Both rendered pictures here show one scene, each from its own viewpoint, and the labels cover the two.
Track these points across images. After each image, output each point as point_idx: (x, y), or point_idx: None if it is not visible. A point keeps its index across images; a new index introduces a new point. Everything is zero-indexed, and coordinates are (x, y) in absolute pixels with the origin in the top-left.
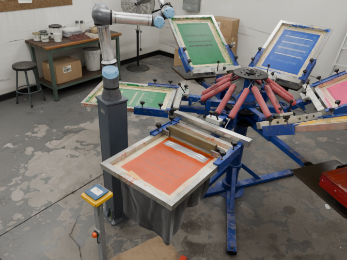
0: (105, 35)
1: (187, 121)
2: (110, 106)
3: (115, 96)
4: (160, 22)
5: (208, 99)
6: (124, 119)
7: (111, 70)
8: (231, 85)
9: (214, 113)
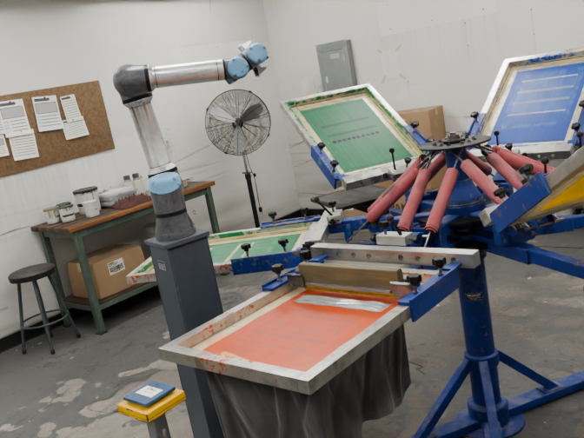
0: (145, 118)
1: (341, 256)
2: (175, 249)
3: (182, 228)
4: (241, 67)
5: (383, 215)
6: (209, 277)
7: (165, 177)
8: (419, 173)
9: (388, 218)
